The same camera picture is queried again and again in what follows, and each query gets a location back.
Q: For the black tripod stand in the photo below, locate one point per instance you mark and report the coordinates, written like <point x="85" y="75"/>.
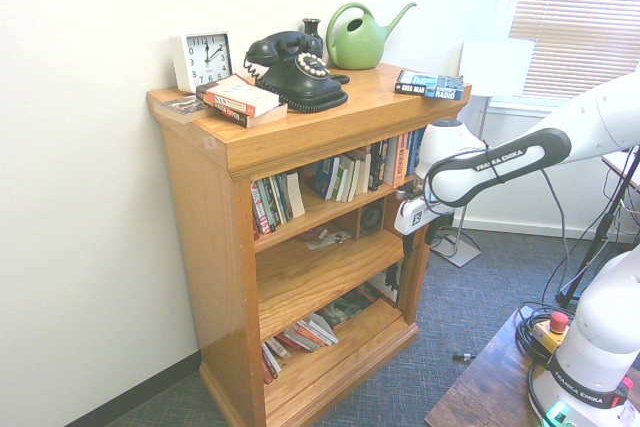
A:
<point x="595" y="242"/>

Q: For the blue paperback book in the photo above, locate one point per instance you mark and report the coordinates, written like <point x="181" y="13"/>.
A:
<point x="425" y="83"/>

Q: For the white shade floor lamp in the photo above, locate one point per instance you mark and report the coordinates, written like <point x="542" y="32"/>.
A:
<point x="495" y="67"/>

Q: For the small brown paperback book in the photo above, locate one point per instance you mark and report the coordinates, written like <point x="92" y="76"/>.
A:
<point x="180" y="107"/>

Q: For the blue cover leaning book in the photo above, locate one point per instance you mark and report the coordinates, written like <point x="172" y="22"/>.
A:
<point x="321" y="179"/>

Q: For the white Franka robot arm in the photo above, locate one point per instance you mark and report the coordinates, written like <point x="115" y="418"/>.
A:
<point x="500" y="162"/>

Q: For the black rotary telephone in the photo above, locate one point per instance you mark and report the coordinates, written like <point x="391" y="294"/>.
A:
<point x="295" y="82"/>

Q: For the beige window blinds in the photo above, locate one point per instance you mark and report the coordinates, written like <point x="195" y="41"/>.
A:
<point x="575" y="7"/>

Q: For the white square analog clock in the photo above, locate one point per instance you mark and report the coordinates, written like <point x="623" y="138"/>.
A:
<point x="207" y="59"/>

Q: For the blue Thailand guide book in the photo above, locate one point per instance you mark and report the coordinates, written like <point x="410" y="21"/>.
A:
<point x="415" y="152"/>

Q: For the orange and white book stack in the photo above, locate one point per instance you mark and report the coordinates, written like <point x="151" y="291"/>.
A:
<point x="235" y="117"/>

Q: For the black spine book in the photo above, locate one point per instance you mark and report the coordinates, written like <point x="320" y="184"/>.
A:
<point x="378" y="167"/>

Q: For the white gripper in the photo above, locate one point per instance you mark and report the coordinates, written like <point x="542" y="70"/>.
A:
<point x="415" y="217"/>

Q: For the green cover flat book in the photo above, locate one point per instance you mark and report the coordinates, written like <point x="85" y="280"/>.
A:
<point x="350" y="307"/>

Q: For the wooden oak bookshelf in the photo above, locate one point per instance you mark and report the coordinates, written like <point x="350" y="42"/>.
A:
<point x="200" y="247"/>

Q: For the black white picture book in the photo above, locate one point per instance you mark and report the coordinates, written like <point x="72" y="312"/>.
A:
<point x="392" y="282"/>

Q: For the red yellow emergency stop button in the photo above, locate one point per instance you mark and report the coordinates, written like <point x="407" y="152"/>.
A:
<point x="558" y="322"/>

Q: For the green plastic watering can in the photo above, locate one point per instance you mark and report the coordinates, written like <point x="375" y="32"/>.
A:
<point x="355" y="52"/>

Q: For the cream page-edge paperback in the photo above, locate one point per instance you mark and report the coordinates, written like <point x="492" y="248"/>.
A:
<point x="296" y="194"/>

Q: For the white grey leaning book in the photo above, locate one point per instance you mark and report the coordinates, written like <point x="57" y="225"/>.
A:
<point x="324" y="328"/>

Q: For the small black vase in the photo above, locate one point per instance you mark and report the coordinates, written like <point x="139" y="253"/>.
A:
<point x="311" y="29"/>

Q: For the red white spine book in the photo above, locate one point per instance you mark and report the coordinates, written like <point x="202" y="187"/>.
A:
<point x="258" y="207"/>

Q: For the thick orange book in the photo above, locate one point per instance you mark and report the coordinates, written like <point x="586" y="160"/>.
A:
<point x="397" y="162"/>

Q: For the orange white paperback book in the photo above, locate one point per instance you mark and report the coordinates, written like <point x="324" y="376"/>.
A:
<point x="240" y="97"/>

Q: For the small black speaker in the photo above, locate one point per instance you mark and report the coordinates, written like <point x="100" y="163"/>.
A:
<point x="372" y="217"/>

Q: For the loose paper cards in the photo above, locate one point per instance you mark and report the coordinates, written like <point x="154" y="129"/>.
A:
<point x="325" y="239"/>

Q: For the white green paperback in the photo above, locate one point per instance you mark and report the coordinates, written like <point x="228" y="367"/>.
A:
<point x="345" y="179"/>

